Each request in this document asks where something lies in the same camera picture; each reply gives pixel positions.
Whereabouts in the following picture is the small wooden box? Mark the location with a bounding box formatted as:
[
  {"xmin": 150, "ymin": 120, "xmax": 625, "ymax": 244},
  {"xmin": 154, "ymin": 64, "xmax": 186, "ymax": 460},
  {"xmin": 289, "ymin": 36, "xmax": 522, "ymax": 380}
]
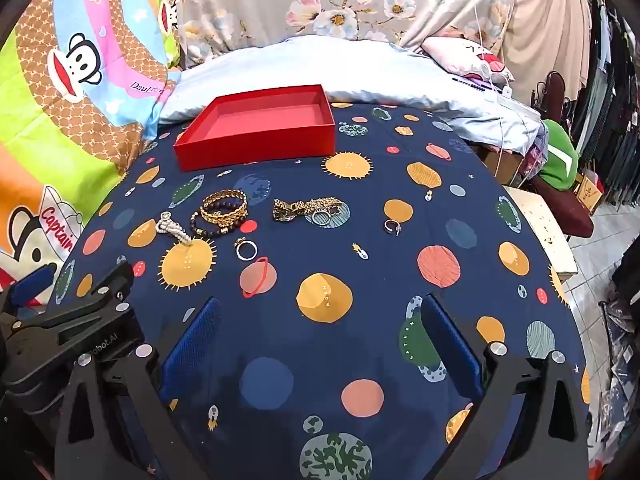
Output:
[{"xmin": 574, "ymin": 172, "xmax": 607, "ymax": 212}]

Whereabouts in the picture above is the navy planet print blanket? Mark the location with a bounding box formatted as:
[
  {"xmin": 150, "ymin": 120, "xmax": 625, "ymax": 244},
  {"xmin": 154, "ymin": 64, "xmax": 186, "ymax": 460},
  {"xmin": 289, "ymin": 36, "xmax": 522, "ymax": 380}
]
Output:
[{"xmin": 50, "ymin": 100, "xmax": 591, "ymax": 480}]

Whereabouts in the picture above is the white stool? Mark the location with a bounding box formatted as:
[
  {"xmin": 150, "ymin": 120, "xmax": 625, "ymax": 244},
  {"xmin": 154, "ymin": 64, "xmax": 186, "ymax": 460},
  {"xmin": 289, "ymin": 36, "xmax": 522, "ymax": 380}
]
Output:
[{"xmin": 501, "ymin": 185, "xmax": 579, "ymax": 282}]

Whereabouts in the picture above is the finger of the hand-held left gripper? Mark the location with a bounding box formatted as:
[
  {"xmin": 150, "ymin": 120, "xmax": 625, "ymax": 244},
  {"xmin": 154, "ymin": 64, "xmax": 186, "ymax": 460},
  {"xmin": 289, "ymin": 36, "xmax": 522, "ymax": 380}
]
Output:
[
  {"xmin": 0, "ymin": 265, "xmax": 56, "ymax": 321},
  {"xmin": 7, "ymin": 261, "xmax": 143, "ymax": 386}
]

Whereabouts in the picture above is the light blue duvet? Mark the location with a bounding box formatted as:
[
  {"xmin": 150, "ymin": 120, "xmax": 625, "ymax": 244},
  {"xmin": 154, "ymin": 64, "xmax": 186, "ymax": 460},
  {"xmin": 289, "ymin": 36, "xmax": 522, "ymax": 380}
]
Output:
[{"xmin": 159, "ymin": 35, "xmax": 547, "ymax": 157}]

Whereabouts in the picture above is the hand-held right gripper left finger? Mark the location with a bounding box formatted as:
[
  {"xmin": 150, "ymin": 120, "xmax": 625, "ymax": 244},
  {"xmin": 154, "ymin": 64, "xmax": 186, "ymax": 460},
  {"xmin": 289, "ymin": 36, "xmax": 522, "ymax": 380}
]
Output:
[{"xmin": 52, "ymin": 296, "xmax": 221, "ymax": 480}]

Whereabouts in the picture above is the rack of hanging clothes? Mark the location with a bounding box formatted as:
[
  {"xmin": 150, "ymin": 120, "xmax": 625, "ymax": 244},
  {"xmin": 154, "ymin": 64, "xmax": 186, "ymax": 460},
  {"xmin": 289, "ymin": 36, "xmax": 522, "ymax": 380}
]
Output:
[{"xmin": 575, "ymin": 0, "xmax": 640, "ymax": 213}]

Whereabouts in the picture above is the red shallow box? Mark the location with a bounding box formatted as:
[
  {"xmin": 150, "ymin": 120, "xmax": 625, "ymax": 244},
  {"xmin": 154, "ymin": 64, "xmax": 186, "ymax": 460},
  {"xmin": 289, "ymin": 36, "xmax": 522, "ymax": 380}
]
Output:
[{"xmin": 173, "ymin": 84, "xmax": 336, "ymax": 172}]

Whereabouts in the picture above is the cartoon monkey print blanket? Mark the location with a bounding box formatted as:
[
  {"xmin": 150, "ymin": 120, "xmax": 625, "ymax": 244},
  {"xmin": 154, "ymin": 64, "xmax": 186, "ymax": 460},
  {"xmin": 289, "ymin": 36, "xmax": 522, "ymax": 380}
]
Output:
[{"xmin": 0, "ymin": 0, "xmax": 182, "ymax": 311}]

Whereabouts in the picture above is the black bead bracelet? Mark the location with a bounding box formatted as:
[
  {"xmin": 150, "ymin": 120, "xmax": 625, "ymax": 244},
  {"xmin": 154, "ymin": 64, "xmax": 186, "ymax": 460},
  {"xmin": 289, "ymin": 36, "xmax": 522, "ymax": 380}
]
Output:
[{"xmin": 189, "ymin": 200, "xmax": 249, "ymax": 236}]

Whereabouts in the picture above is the green cloth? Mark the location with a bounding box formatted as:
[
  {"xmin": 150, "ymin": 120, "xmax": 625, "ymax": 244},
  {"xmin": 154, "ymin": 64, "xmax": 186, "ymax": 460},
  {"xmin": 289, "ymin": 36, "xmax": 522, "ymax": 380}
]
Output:
[{"xmin": 536, "ymin": 119, "xmax": 582, "ymax": 192}]

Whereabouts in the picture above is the silver pearl bracelet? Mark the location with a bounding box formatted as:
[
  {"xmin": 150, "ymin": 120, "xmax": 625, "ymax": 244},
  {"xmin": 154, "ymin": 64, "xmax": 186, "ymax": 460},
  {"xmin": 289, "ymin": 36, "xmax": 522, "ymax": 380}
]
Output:
[{"xmin": 156, "ymin": 211, "xmax": 193, "ymax": 245}]

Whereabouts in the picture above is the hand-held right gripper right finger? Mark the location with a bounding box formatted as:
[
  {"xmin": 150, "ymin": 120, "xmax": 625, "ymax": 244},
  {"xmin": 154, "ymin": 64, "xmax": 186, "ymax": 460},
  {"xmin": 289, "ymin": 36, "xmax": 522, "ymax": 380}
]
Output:
[{"xmin": 422, "ymin": 294, "xmax": 590, "ymax": 480}]

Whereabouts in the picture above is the cardboard box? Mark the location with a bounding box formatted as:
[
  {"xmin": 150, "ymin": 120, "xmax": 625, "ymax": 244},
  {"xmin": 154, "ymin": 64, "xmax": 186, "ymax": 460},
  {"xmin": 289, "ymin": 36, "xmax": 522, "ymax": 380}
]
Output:
[{"xmin": 479, "ymin": 144, "xmax": 527, "ymax": 187}]

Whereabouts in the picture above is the white cable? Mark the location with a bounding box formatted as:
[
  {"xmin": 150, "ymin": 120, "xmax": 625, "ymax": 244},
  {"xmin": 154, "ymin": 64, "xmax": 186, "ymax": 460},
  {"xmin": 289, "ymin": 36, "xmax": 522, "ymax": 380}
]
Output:
[{"xmin": 469, "ymin": 0, "xmax": 518, "ymax": 166}]

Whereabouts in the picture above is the pink cushion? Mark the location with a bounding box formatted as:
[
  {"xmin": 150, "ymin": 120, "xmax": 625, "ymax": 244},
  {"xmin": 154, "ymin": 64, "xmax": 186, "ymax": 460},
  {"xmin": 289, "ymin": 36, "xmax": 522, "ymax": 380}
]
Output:
[{"xmin": 422, "ymin": 35, "xmax": 514, "ymax": 82}]

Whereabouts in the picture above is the beige curtain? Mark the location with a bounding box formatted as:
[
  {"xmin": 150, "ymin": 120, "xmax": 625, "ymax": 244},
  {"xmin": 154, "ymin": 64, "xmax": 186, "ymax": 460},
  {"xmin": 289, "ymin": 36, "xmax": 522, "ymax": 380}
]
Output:
[{"xmin": 500, "ymin": 0, "xmax": 603, "ymax": 107}]

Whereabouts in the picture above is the dark metal chair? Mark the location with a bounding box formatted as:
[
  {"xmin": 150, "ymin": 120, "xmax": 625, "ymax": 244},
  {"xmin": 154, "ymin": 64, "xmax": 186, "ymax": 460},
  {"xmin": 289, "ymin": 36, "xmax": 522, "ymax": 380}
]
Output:
[{"xmin": 532, "ymin": 71, "xmax": 597, "ymax": 240}]

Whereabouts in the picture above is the thick gold chain bracelet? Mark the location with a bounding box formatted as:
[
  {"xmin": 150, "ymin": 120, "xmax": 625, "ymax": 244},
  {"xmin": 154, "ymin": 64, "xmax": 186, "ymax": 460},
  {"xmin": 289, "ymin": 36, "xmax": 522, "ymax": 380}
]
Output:
[{"xmin": 272, "ymin": 198, "xmax": 313, "ymax": 223}]

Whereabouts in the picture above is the pile of plastic bags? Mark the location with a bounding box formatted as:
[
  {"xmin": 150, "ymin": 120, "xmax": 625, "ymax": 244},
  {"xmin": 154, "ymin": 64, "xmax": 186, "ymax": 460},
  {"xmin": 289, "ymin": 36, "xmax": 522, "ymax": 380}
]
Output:
[{"xmin": 594, "ymin": 294, "xmax": 640, "ymax": 463}]

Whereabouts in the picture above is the grey floral cloth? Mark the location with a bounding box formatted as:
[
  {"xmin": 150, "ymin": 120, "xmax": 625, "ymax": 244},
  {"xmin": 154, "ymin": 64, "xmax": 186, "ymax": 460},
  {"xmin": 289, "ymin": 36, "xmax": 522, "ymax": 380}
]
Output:
[{"xmin": 177, "ymin": 0, "xmax": 521, "ymax": 58}]

